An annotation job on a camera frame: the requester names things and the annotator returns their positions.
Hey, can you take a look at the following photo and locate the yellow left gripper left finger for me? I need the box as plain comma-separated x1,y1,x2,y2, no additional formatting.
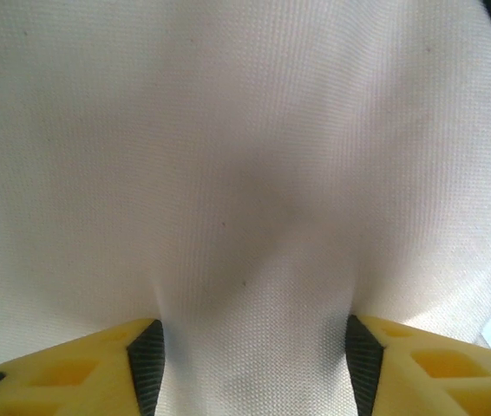
0,318,167,416

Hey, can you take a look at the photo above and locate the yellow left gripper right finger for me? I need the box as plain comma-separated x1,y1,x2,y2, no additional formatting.
347,314,491,416

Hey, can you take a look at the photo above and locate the beige canvas backpack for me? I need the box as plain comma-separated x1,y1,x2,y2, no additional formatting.
0,0,491,416

